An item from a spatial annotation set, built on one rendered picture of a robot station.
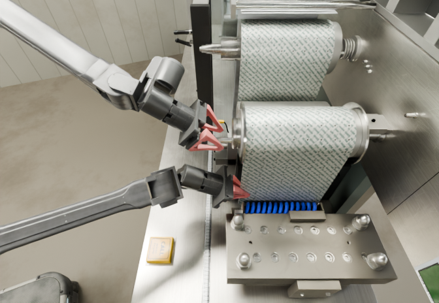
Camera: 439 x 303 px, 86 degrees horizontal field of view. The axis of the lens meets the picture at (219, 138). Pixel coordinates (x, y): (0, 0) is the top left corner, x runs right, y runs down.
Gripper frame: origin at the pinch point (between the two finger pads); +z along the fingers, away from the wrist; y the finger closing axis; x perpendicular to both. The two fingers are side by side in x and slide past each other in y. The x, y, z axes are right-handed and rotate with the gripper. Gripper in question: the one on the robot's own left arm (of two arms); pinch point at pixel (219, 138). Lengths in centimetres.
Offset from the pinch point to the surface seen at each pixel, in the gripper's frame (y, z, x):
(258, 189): 6.0, 16.7, -3.8
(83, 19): -236, -78, -148
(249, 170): 6.0, 8.7, 0.8
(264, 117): 0.7, 2.7, 12.2
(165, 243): 14.5, 7.3, -34.1
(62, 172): -73, -24, -180
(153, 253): 17.5, 4.9, -36.1
